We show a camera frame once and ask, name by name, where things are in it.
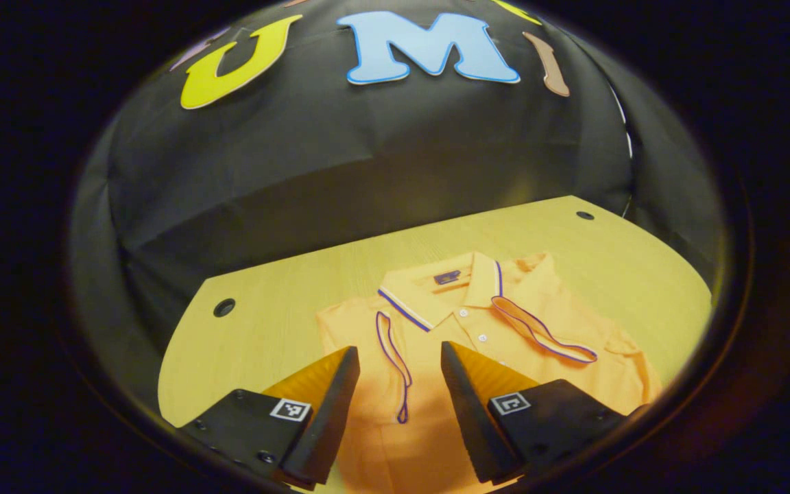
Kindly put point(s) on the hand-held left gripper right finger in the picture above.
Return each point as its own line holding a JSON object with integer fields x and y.
{"x": 470, "y": 418}

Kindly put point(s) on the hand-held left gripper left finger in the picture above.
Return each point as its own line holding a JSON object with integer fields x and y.
{"x": 326, "y": 418}

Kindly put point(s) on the orange T-shirt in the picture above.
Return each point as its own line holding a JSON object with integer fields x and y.
{"x": 477, "y": 322}

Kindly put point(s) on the black backdrop cloth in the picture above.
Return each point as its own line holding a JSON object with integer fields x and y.
{"x": 340, "y": 158}

